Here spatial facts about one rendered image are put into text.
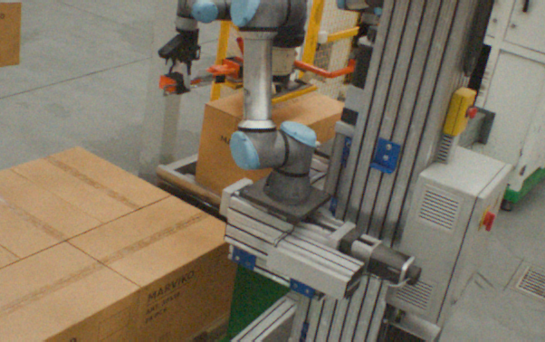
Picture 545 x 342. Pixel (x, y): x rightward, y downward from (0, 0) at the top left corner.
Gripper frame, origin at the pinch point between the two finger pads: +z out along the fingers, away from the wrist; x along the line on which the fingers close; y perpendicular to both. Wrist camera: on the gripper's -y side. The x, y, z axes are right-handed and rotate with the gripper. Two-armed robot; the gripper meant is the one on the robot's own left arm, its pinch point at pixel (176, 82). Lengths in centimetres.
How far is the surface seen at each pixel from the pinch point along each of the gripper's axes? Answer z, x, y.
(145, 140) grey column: 91, 111, 101
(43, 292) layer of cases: 64, -2, -58
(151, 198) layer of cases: 64, 24, 19
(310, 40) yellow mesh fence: 19, 46, 158
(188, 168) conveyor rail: 62, 32, 50
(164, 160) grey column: 101, 99, 106
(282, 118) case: 25, -7, 61
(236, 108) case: 24, 10, 51
